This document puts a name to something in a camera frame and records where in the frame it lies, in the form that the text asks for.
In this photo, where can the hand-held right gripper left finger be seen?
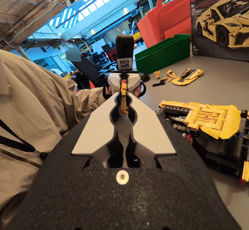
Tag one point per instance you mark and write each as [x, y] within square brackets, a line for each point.
[93, 136]

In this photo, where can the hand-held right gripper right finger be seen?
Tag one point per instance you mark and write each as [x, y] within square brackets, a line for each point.
[153, 136]

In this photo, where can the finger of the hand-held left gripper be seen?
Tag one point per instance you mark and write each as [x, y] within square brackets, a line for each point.
[134, 80]
[112, 80]

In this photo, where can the yellow toy connector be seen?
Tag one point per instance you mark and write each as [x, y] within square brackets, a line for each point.
[124, 105]

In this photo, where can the yellow toy car model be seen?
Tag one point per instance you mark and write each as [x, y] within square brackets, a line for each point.
[210, 117]

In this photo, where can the person's left forearm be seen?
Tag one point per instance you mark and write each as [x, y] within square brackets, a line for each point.
[87, 101]

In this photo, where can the grey desk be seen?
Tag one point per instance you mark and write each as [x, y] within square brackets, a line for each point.
[214, 81]

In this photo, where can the person's left hand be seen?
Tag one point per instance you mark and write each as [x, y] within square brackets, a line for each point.
[137, 92]

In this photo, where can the black toy tyre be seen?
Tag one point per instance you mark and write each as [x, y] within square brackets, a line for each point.
[145, 78]

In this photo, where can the red chair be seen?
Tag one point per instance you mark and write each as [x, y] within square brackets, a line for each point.
[112, 55]

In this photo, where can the wooden articulated lamp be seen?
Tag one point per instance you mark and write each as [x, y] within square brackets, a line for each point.
[119, 30]

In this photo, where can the small yellow toy piece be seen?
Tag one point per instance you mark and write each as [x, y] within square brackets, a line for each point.
[157, 74]
[171, 73]

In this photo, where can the black toy axle pin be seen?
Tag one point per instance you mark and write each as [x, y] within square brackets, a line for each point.
[158, 83]

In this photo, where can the whiteboard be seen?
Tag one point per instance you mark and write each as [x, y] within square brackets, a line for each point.
[98, 45]

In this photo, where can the black chair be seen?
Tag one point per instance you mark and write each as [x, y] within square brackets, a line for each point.
[87, 72]

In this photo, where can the green plastic bin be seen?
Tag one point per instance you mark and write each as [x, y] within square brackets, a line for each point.
[161, 58]

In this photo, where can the yellow toy car panel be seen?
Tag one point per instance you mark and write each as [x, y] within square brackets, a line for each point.
[184, 80]

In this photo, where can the orange felt bag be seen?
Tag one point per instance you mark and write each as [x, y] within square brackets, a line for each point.
[175, 19]

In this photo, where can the person's beige jacket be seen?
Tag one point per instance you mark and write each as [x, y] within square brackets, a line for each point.
[29, 97]

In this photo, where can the toy car set box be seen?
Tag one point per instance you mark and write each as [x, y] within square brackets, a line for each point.
[214, 52]

